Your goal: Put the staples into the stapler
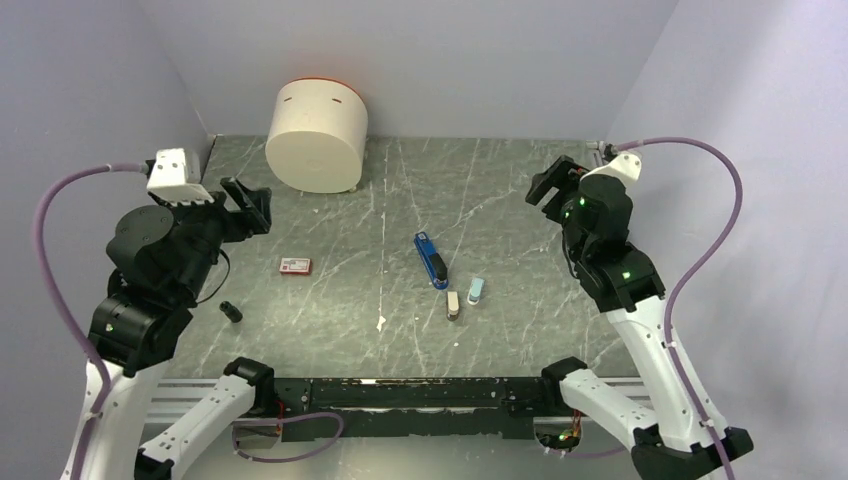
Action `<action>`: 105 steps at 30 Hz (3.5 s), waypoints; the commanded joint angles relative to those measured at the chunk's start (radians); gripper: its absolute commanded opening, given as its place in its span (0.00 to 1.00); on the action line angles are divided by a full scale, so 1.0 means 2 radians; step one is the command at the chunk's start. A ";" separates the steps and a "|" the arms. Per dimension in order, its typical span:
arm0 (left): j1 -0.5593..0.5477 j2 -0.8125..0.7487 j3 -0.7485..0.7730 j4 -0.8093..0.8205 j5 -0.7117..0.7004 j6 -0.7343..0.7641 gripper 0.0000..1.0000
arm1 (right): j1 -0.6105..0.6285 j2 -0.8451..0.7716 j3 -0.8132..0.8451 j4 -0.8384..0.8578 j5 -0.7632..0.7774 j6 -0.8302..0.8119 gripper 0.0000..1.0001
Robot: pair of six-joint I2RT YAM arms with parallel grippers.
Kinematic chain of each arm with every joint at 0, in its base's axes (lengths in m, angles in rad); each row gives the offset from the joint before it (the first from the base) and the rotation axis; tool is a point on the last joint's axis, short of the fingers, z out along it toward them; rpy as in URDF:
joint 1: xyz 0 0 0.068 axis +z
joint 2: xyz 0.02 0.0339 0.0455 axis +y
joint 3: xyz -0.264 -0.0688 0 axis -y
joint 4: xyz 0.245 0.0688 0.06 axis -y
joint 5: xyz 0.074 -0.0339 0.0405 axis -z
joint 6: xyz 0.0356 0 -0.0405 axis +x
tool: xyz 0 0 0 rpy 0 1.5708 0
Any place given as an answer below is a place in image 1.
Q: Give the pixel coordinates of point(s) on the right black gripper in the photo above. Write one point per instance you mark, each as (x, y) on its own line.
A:
(563, 174)

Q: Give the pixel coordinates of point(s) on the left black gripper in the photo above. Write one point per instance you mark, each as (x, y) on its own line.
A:
(255, 204)

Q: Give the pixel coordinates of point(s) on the red white staple box sleeve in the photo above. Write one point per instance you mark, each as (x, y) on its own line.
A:
(295, 266)

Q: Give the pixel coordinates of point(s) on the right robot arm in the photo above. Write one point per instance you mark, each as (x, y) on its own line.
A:
(680, 434)

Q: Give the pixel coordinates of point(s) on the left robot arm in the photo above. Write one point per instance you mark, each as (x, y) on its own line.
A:
(162, 256)

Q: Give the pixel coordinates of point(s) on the beige small stapler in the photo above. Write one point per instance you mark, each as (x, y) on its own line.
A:
(453, 305)

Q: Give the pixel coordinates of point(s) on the white cylindrical container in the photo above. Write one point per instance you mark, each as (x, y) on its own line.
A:
(317, 136)

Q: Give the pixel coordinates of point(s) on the small black cylinder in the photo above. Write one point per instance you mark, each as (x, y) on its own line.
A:
(231, 312)

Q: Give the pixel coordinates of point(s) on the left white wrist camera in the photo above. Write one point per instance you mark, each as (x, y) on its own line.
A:
(175, 178)

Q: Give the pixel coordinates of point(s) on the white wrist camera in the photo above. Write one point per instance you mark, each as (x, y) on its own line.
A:
(175, 178)
(626, 166)

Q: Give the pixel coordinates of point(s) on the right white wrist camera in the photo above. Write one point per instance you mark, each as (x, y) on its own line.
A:
(626, 166)

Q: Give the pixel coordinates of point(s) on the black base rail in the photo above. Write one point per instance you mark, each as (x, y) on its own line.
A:
(325, 422)

